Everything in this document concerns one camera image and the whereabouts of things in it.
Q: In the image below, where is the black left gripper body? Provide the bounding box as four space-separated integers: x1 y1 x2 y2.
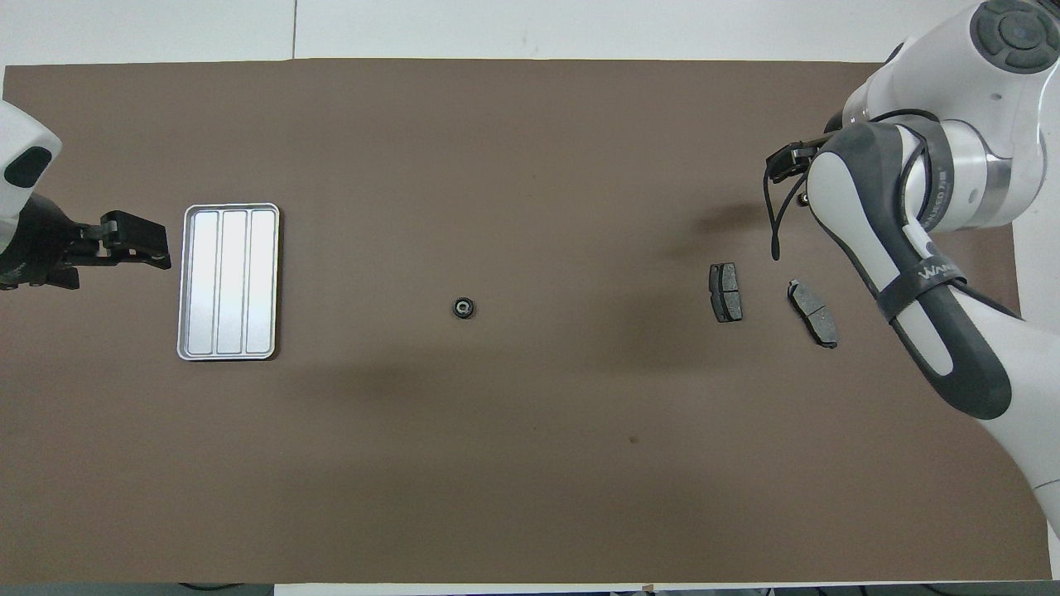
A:
0 192 104 291

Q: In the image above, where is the silver metal tray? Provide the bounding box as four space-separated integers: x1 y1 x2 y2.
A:
176 203 281 362

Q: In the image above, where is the short grey brake pad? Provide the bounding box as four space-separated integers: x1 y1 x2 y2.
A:
709 262 744 324

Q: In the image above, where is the long grey brake pad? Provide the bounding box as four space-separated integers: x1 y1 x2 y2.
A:
787 280 839 349

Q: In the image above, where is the brown table mat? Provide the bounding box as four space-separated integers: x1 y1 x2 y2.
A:
0 58 1053 584

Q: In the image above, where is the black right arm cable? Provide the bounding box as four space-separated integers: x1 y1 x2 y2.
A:
764 112 953 262

